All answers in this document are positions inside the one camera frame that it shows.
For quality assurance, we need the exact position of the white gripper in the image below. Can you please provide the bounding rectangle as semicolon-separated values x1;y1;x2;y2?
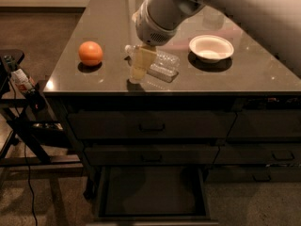
128;0;176;84

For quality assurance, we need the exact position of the orange fruit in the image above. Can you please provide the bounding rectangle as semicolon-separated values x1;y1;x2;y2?
78;41;103;66

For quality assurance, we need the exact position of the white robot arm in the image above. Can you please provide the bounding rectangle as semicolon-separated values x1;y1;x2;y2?
133;0;301;76

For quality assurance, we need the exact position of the top left drawer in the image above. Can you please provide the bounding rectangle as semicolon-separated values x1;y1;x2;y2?
68;111;235;139

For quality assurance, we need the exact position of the middle left drawer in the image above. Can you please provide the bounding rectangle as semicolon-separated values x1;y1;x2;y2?
85;144;218;166

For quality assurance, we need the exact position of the top right drawer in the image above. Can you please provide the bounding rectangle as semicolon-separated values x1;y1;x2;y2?
229;110;301;140

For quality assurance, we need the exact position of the open bottom left drawer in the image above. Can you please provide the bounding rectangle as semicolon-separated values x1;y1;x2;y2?
95;166;210;224

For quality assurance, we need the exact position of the bottom right drawer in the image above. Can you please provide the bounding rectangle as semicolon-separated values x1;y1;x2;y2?
206;168;301;183

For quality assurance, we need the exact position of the middle right drawer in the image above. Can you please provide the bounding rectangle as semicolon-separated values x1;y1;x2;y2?
215;143;301;165

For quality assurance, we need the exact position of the clear plastic water bottle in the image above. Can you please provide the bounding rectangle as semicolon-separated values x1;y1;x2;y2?
125;45;180;83

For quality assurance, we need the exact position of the white paper bowl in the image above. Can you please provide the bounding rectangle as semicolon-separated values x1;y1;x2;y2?
189;35;234;63

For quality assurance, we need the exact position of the small bottle on stand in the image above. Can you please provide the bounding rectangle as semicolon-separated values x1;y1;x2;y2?
11;69;35;94

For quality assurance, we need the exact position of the black side stand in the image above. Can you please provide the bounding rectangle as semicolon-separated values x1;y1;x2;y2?
0;49;83;168

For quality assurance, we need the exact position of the black cable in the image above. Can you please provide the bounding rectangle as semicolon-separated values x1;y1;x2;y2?
8;78;40;226

